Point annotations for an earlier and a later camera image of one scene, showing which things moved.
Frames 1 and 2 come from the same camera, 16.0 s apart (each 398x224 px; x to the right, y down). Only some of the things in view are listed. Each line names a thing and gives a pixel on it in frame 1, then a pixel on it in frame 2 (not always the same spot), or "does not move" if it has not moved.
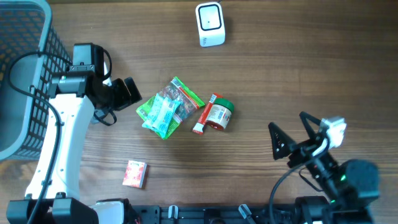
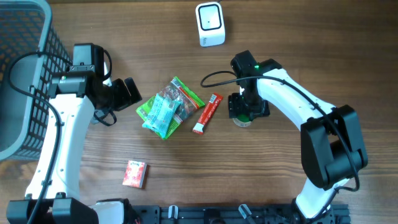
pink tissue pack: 135,174 does not move
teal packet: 161,114 does not move
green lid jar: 220,114 -> 242,120
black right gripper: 301,149 -> 236,106
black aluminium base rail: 293,214 does not move
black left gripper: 125,99 does not move
